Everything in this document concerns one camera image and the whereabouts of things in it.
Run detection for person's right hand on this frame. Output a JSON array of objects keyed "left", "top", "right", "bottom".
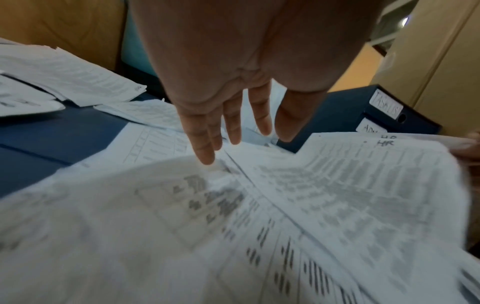
[{"left": 449, "top": 131, "right": 480, "bottom": 162}]

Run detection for person's left hand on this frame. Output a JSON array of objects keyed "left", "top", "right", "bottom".
[{"left": 127, "top": 0, "right": 388, "bottom": 166}]

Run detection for printed paper sheet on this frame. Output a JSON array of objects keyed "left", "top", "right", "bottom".
[{"left": 224, "top": 133, "right": 473, "bottom": 298}]

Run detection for neat stack of printed papers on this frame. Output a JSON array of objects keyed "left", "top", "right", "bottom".
[
  {"left": 0, "top": 38, "right": 148, "bottom": 108},
  {"left": 0, "top": 74, "right": 66, "bottom": 117}
]

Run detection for pile of printed papers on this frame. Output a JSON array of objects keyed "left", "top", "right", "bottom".
[{"left": 0, "top": 98, "right": 480, "bottom": 304}]

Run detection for brown cardboard box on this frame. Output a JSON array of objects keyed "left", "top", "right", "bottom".
[{"left": 371, "top": 0, "right": 480, "bottom": 136}]

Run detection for teal cylindrical barrel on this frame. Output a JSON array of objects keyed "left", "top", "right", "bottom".
[{"left": 119, "top": 9, "right": 163, "bottom": 81}]

